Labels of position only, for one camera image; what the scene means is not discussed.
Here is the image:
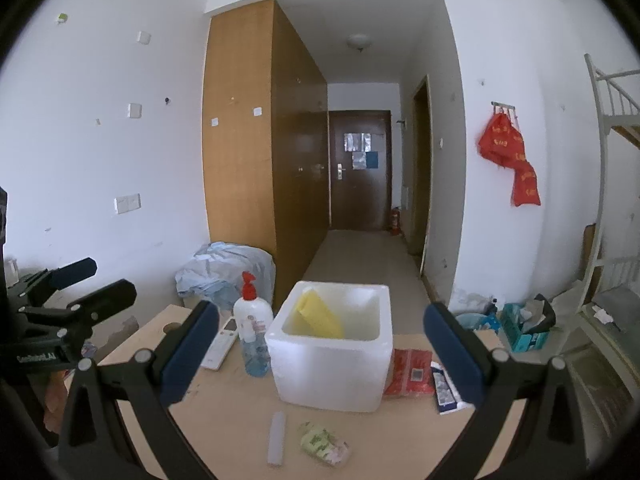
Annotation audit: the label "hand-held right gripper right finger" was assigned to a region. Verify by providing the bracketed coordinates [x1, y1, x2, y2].
[423, 302, 589, 480]

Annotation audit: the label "brown side door frame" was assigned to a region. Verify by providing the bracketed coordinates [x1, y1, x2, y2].
[411, 74, 434, 277]

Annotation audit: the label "white bunk bed frame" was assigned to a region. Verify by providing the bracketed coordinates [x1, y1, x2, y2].
[574, 53, 640, 442]

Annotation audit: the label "blue and white tube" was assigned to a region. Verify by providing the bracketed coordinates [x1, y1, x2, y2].
[429, 360, 474, 415]

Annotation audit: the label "green tissue packet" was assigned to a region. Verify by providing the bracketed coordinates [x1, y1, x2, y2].
[298, 420, 351, 466]

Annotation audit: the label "red hanging bag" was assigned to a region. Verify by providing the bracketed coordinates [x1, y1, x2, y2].
[477, 112, 543, 208]

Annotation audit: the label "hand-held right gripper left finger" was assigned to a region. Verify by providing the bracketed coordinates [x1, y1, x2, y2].
[57, 300, 221, 480]

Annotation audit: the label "white remote control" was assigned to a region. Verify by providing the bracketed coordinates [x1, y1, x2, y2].
[199, 314, 240, 371]

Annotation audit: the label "red flat packet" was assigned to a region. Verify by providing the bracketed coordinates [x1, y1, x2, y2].
[383, 348, 436, 400]

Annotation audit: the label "yellow sponge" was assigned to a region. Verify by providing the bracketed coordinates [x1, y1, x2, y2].
[295, 288, 345, 340]

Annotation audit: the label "dark brown entrance door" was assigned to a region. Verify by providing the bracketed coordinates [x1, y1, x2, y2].
[328, 109, 393, 233]

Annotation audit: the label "wooden wardrobe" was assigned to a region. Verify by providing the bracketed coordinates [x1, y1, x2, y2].
[202, 0, 331, 312]

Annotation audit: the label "light blue cloth bundle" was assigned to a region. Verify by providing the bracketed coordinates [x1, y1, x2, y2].
[174, 241, 276, 311]

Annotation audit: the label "double white wall socket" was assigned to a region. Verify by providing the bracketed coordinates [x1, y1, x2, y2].
[113, 193, 142, 215]

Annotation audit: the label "teal cardboard box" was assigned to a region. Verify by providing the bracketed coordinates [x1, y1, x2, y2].
[499, 294, 557, 354]

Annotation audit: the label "papers on door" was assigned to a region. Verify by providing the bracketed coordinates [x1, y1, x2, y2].
[343, 131, 380, 170]

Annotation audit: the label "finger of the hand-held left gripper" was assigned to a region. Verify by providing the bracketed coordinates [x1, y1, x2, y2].
[19, 257, 99, 307]
[25, 279, 137, 342]

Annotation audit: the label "sanitizer bottle with red pump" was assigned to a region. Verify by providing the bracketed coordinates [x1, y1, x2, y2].
[233, 270, 275, 378]

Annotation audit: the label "white foam box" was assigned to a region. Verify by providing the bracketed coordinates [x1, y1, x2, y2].
[264, 280, 395, 414]

